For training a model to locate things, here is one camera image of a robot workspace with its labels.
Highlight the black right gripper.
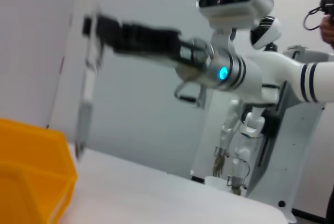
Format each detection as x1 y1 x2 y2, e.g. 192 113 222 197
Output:
82 14 184 63

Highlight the grey pen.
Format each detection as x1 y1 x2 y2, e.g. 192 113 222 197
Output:
74 6 105 161

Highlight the bystander hand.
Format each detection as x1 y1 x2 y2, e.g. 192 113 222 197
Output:
319 16 334 50

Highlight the yellow plastic bin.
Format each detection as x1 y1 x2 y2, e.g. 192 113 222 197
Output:
0 118 78 224

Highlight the white humanoid robot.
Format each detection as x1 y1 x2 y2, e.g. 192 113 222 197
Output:
212 16 284 196

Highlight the grey robot stand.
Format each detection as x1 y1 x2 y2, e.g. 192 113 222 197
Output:
190 45 327 217

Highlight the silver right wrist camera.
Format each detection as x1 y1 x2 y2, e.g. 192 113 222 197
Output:
197 0 275 50

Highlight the black camera cable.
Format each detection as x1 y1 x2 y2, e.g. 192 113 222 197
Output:
303 6 324 31

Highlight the black handheld camera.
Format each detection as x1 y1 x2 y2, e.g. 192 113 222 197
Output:
320 0 334 16

